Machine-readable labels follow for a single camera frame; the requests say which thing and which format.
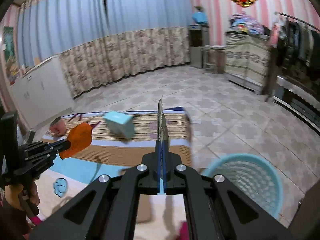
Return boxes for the cloth covered cabinet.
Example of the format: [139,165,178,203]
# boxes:
[224,31,270,95]

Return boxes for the pink mug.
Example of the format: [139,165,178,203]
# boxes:
[49,116,67,137]

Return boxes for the brown phone case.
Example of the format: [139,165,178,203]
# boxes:
[136,194,152,224]

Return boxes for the orange snack wrapper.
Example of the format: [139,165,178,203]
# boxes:
[59,122,92,159]

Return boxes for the low tv cabinet lace cover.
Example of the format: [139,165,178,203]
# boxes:
[272,75,319,134]

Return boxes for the white side cabinet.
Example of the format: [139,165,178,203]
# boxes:
[10,55,74,129]

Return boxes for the cartoon patterned blanket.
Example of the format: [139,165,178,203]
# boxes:
[36,109,185,239]

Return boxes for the dark wooden furniture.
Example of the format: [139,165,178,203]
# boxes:
[288,181,320,240]

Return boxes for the light blue plastic basket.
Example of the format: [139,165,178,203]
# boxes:
[201,153,284,219]

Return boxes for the teal cardboard box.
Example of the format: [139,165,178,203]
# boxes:
[103,112,135,140]

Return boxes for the blue covered potted plant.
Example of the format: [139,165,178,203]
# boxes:
[191,5,208,25]

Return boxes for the left human hand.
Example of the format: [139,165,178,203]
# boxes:
[4,180,40,211]

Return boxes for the blue floral curtain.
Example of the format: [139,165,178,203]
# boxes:
[17,0,191,97]

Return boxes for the grey water dispenser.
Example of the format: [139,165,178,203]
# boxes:
[188,24,209,69]

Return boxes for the clothes rack with garments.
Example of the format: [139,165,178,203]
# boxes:
[263,11,319,104]

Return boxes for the pile of folded clothes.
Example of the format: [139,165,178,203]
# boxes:
[229,11,265,35]

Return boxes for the silver foil snack packet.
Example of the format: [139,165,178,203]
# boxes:
[157,97,170,148]

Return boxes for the small metal table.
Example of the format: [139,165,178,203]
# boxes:
[201,45,226,74]

